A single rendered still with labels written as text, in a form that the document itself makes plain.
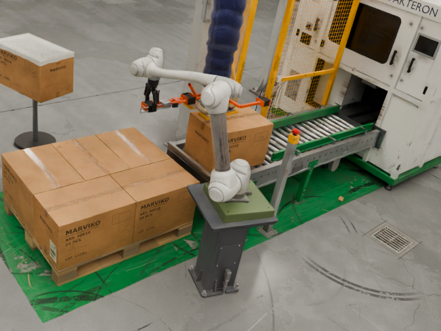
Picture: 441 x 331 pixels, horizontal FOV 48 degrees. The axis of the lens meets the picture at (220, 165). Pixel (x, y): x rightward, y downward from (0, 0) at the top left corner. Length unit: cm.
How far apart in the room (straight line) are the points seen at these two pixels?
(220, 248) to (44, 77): 225
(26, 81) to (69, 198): 153
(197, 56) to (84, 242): 225
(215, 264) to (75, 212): 105
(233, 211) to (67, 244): 116
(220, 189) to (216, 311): 104
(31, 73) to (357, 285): 334
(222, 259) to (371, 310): 128
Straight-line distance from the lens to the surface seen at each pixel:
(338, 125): 556
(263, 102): 386
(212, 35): 364
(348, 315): 406
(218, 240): 348
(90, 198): 367
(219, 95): 290
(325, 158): 497
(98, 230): 363
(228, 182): 308
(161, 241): 415
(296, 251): 442
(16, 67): 489
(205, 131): 399
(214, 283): 377
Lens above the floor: 272
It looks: 31 degrees down
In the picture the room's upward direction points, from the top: 12 degrees clockwise
